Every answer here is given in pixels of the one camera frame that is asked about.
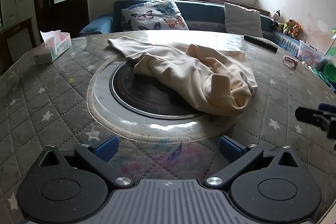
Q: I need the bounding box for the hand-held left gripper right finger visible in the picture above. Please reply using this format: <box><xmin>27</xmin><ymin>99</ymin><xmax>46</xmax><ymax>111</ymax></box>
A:
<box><xmin>204</xmin><ymin>135</ymin><xmax>305</xmax><ymax>189</ymax></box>

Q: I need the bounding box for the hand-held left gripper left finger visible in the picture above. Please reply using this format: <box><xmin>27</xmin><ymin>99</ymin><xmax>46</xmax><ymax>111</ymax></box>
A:
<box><xmin>34</xmin><ymin>135</ymin><xmax>134</xmax><ymax>189</ymax></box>

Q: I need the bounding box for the cream knit garment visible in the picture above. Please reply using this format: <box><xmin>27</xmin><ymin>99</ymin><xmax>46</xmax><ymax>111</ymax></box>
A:
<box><xmin>108</xmin><ymin>35</ymin><xmax>258</xmax><ymax>116</ymax></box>

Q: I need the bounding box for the green plastic bowl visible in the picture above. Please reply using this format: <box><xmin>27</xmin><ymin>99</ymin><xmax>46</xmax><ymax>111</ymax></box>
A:
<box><xmin>323</xmin><ymin>63</ymin><xmax>336</xmax><ymax>80</ymax></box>

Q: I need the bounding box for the clear plastic storage box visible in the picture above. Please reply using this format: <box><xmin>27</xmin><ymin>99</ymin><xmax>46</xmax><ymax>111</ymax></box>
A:
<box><xmin>297</xmin><ymin>40</ymin><xmax>324</xmax><ymax>64</ymax></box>

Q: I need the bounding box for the colourful pinwheel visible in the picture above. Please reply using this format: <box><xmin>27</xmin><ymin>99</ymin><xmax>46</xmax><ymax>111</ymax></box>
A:
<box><xmin>324</xmin><ymin>27</ymin><xmax>336</xmax><ymax>56</ymax></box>

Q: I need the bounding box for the round black cooktop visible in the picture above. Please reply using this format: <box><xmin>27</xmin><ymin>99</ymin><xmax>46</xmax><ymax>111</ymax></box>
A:
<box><xmin>109</xmin><ymin>61</ymin><xmax>202</xmax><ymax>117</ymax></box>

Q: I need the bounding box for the orange plush toy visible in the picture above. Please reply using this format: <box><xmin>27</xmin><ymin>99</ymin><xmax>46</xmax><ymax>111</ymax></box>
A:
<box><xmin>290</xmin><ymin>22</ymin><xmax>302</xmax><ymax>39</ymax></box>

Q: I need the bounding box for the black remote control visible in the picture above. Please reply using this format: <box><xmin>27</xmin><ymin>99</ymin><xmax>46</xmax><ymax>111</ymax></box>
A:
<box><xmin>244</xmin><ymin>34</ymin><xmax>278</xmax><ymax>52</ymax></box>

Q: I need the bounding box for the green and brown plush toy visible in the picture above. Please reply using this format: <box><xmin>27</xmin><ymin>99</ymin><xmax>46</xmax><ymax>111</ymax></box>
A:
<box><xmin>280</xmin><ymin>18</ymin><xmax>296</xmax><ymax>35</ymax></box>

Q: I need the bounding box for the tissue box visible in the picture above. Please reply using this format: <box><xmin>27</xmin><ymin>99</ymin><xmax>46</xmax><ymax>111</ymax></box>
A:
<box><xmin>34</xmin><ymin>30</ymin><xmax>72</xmax><ymax>65</ymax></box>

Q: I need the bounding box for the plain grey pillow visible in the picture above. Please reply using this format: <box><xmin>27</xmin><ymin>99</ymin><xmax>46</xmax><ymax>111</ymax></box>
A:
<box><xmin>224</xmin><ymin>3</ymin><xmax>264</xmax><ymax>38</ymax></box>

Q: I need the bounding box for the blue sofa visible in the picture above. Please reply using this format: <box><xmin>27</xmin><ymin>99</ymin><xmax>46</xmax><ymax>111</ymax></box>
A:
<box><xmin>78</xmin><ymin>0</ymin><xmax>302</xmax><ymax>51</ymax></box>

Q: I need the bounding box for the butterfly print pillow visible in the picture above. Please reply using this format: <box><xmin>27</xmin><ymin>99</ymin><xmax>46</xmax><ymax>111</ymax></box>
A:
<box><xmin>120</xmin><ymin>0</ymin><xmax>189</xmax><ymax>32</ymax></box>

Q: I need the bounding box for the pink hair tie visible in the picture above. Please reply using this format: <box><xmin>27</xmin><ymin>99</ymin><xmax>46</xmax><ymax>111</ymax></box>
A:
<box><xmin>283</xmin><ymin>55</ymin><xmax>298</xmax><ymax>67</ymax></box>

